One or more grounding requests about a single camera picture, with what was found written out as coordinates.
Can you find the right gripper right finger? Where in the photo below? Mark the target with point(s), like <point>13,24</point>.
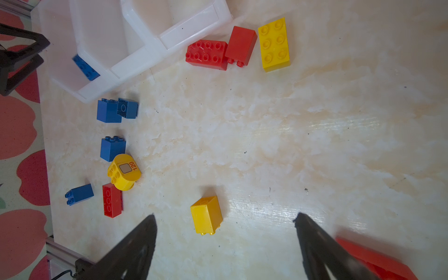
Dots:
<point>323,255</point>

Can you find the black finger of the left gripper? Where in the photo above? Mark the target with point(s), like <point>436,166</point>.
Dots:
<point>16,66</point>

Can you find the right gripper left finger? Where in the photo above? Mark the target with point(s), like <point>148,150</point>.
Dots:
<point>130,259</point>

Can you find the yellow six-stud lego brick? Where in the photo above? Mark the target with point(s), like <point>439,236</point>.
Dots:
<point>274,47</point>

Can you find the yellow round lego brick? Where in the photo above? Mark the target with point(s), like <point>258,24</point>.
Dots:
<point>123,172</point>

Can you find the dark blue lego brick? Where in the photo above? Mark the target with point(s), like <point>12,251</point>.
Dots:
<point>127,109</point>

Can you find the red long lego brick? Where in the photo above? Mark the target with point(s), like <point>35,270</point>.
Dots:
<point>208,54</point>

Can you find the small red lego brick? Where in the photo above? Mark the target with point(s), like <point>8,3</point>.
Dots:
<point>240,46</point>

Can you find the aluminium front frame rail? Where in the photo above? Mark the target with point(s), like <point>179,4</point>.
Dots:
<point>64,264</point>

